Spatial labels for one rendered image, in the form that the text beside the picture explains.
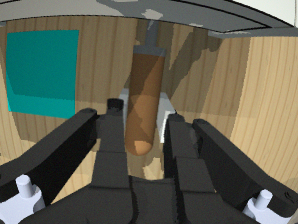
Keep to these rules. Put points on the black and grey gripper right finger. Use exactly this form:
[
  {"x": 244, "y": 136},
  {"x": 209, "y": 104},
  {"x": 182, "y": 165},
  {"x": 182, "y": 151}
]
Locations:
[{"x": 237, "y": 179}]

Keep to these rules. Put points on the teal square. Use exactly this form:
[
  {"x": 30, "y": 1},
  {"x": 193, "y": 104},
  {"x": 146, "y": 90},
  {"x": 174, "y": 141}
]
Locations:
[{"x": 41, "y": 72}]

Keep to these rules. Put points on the wooden handle with grey metal rod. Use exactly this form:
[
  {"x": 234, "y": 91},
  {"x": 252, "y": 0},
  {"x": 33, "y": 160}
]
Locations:
[{"x": 144, "y": 93}]

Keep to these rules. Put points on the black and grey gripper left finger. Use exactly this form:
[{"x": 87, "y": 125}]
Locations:
[{"x": 32, "y": 181}]

